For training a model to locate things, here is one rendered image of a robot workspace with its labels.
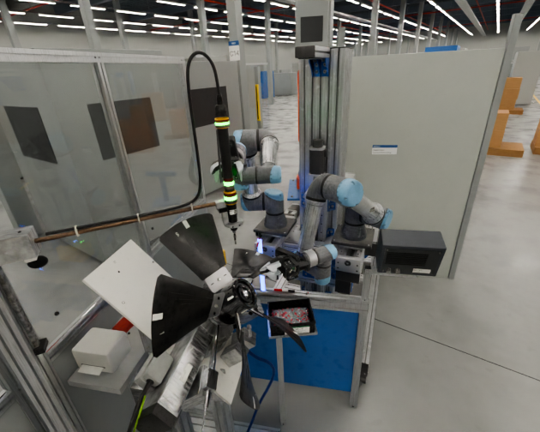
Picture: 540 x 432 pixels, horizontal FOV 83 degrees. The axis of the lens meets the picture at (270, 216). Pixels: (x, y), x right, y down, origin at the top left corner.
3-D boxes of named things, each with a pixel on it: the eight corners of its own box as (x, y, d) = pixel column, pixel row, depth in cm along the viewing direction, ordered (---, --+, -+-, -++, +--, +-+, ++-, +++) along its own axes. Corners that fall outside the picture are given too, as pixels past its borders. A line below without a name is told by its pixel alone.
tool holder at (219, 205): (221, 231, 105) (218, 205, 101) (216, 223, 111) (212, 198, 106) (245, 225, 108) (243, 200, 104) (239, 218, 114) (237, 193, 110)
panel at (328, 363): (225, 373, 205) (212, 296, 176) (225, 372, 205) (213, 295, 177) (351, 392, 189) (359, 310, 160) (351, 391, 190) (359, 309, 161)
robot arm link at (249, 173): (256, 190, 130) (254, 165, 125) (230, 192, 130) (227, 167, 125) (257, 184, 137) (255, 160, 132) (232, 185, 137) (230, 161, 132)
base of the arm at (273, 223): (268, 217, 207) (268, 204, 203) (290, 220, 202) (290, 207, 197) (260, 227, 195) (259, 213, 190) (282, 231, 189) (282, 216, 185)
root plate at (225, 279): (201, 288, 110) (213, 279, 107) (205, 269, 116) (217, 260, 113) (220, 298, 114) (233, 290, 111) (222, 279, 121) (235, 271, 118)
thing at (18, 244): (-8, 270, 81) (-22, 243, 78) (1, 257, 87) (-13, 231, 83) (38, 260, 85) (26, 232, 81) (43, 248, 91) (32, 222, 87)
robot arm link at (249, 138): (265, 214, 191) (258, 135, 154) (241, 215, 192) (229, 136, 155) (266, 202, 200) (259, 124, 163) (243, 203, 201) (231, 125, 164)
